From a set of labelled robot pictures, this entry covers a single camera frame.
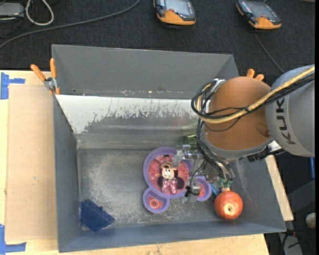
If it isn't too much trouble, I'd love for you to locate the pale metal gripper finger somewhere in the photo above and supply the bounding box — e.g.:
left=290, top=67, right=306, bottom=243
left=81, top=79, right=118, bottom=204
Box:
left=181, top=185, right=201, bottom=205
left=171, top=144, right=191, bottom=168

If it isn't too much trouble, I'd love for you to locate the purple cartoon mouse plate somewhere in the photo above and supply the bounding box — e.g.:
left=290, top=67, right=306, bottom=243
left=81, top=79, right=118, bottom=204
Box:
left=142, top=146, right=213, bottom=214

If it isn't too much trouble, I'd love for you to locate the red apple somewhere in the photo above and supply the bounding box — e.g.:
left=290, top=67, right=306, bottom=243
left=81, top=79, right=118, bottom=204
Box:
left=213, top=190, right=244, bottom=221

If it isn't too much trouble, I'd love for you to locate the grey metal bin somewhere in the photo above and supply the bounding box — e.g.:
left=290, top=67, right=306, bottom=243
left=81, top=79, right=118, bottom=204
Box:
left=51, top=44, right=288, bottom=253

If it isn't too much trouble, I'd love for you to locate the blue clear plastic box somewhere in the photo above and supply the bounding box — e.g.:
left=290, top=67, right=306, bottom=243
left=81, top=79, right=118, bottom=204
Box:
left=79, top=198, right=116, bottom=233

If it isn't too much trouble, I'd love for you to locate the pale brown flat board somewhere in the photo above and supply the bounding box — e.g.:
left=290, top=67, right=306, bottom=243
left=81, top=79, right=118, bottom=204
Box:
left=4, top=84, right=60, bottom=244

